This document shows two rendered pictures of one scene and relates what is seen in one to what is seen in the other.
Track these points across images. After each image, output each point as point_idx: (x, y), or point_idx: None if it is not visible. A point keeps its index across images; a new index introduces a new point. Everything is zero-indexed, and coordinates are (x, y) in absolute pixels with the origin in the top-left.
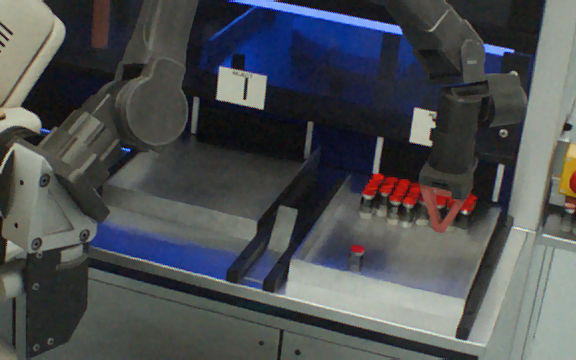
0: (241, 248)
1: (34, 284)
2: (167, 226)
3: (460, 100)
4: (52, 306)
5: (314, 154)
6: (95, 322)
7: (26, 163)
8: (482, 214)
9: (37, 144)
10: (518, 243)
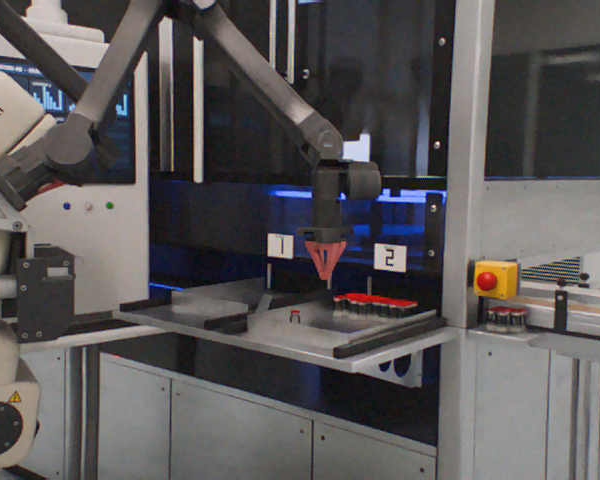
0: None
1: (22, 286)
2: (199, 312)
3: (320, 172)
4: (40, 307)
5: (327, 290)
6: (212, 422)
7: None
8: None
9: None
10: (442, 331)
